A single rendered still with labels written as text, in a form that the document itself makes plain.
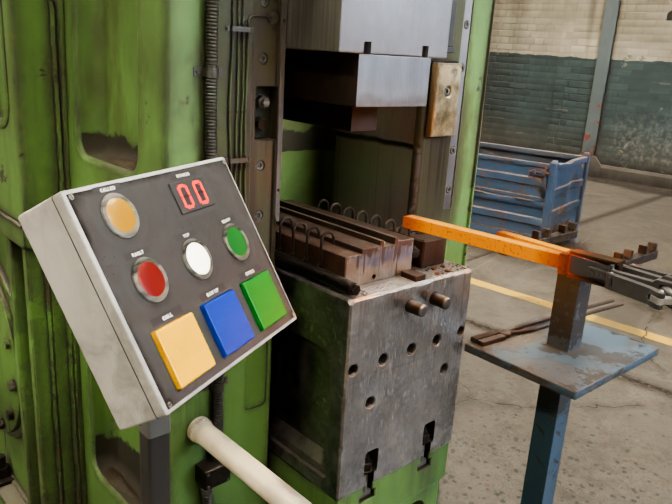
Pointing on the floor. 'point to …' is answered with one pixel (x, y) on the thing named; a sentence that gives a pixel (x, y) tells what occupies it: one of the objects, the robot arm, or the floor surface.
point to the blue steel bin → (527, 189)
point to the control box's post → (155, 461)
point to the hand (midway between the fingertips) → (593, 268)
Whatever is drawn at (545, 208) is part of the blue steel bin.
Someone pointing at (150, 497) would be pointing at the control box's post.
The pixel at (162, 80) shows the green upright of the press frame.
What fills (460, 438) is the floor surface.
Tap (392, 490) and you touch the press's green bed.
